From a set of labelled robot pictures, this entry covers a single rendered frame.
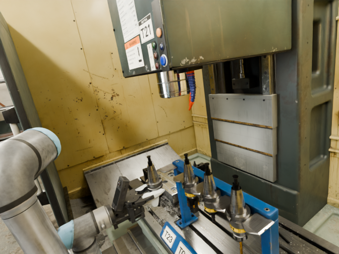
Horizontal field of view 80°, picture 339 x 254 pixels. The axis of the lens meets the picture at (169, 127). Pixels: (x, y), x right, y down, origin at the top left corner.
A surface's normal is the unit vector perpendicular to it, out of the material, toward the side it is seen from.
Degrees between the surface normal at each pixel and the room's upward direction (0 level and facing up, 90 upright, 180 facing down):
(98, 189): 24
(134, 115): 90
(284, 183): 90
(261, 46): 90
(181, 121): 90
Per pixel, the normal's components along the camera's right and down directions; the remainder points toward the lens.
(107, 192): 0.07, -0.81
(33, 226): 0.74, -0.05
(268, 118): -0.85, 0.26
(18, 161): 0.79, -0.40
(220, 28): 0.51, 0.15
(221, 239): -0.16, -0.95
